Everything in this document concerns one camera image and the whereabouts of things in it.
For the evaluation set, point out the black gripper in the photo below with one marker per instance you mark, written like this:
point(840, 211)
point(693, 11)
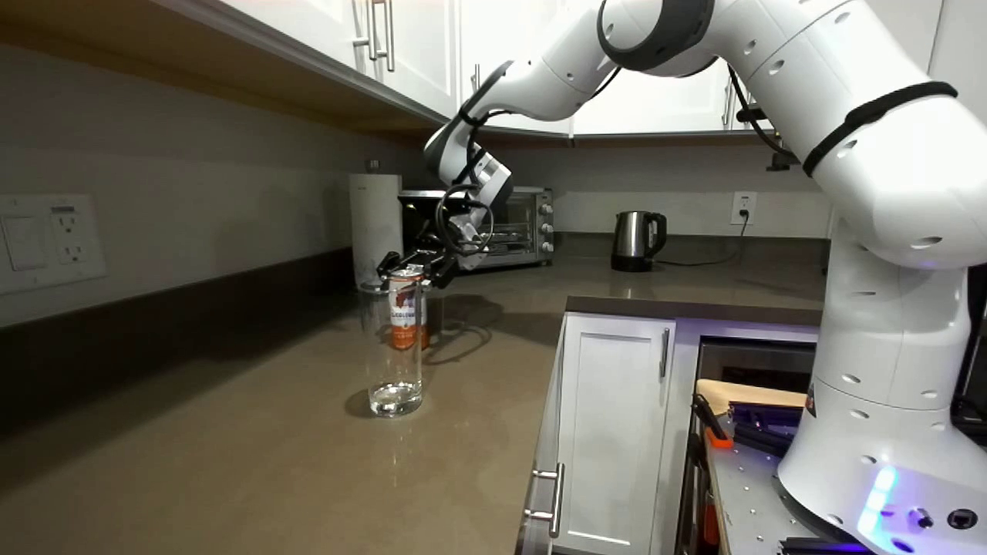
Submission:
point(463, 239)

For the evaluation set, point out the white orange drink can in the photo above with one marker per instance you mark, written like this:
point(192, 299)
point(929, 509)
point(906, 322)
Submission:
point(407, 311)

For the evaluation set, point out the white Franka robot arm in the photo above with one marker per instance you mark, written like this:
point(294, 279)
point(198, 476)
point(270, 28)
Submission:
point(874, 155)

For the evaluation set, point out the tall clear glass cup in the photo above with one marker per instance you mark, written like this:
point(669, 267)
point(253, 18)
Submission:
point(395, 396)

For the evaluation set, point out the white paper towel roll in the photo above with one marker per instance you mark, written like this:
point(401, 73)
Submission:
point(371, 220)

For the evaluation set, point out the silver toaster oven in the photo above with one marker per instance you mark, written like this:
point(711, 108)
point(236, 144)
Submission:
point(520, 232)

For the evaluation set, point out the steel electric kettle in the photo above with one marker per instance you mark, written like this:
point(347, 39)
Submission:
point(633, 241)

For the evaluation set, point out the white upper cabinet door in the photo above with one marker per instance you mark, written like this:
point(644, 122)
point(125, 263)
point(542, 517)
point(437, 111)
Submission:
point(921, 18)
point(467, 31)
point(659, 108)

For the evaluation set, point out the white cabinet door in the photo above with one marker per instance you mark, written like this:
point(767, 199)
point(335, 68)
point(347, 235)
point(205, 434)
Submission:
point(921, 18)
point(659, 108)
point(611, 434)
point(467, 31)

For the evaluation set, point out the white lower cabinet door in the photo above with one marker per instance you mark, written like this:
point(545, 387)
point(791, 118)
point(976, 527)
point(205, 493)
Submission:
point(611, 434)

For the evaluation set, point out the long white upper cabinet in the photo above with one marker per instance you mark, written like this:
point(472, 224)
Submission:
point(318, 25)

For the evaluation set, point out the black orange bar clamp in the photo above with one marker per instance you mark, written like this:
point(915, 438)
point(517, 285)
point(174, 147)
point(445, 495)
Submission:
point(711, 527)
point(720, 436)

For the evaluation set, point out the wooden table board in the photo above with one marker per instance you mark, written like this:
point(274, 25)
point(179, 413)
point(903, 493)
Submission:
point(750, 393)

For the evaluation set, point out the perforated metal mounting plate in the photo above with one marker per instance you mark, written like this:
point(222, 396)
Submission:
point(750, 505)

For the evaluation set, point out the black equipment box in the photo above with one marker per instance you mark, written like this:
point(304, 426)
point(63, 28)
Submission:
point(972, 360)

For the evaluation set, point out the white wall outlet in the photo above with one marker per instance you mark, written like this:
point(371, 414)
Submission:
point(739, 199)

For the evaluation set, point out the white switch outlet plate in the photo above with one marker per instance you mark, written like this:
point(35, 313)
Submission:
point(51, 241)

